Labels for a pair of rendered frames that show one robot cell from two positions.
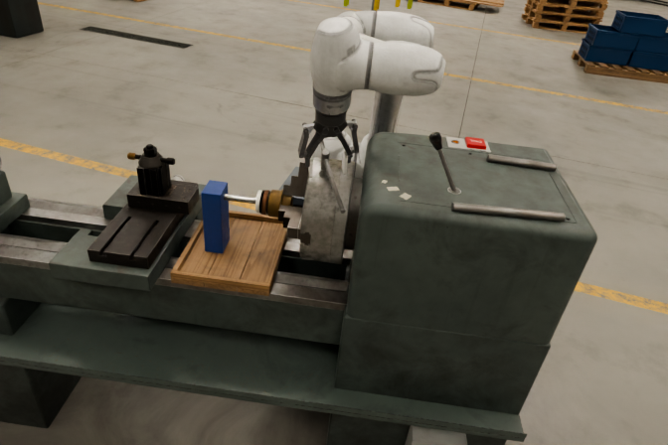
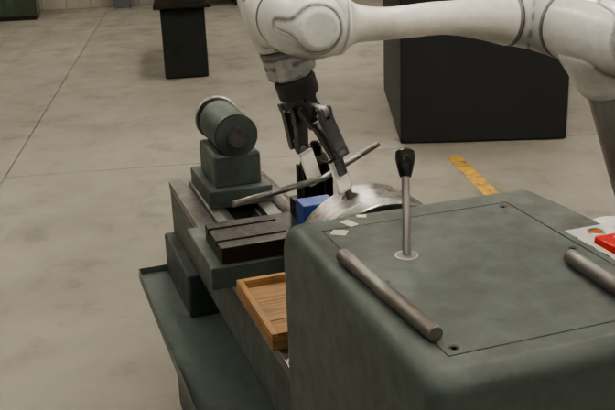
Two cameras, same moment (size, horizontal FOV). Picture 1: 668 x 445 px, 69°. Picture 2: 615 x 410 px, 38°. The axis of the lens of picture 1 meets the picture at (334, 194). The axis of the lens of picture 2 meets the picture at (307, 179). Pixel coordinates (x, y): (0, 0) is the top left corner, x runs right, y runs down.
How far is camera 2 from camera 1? 1.55 m
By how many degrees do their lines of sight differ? 63
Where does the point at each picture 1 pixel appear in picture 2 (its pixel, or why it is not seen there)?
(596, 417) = not seen: outside the picture
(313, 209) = not seen: hidden behind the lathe
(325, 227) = not seen: hidden behind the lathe
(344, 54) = not seen: outside the picture
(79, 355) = (196, 358)
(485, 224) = (346, 295)
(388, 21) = (564, 3)
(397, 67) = (265, 11)
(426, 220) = (310, 262)
